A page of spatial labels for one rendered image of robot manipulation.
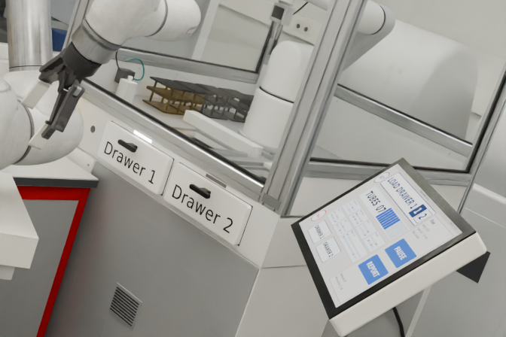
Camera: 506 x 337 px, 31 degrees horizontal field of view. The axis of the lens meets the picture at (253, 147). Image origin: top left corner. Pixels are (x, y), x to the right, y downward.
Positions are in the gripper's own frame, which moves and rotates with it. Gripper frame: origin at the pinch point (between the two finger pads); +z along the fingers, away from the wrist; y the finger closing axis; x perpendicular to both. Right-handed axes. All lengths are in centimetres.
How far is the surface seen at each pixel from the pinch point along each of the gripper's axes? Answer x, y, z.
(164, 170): -57, 31, 17
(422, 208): -60, -38, -40
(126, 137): -51, 48, 22
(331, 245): -56, -33, -20
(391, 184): -68, -21, -34
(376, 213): -61, -30, -30
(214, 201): -62, 12, 9
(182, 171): -58, 26, 12
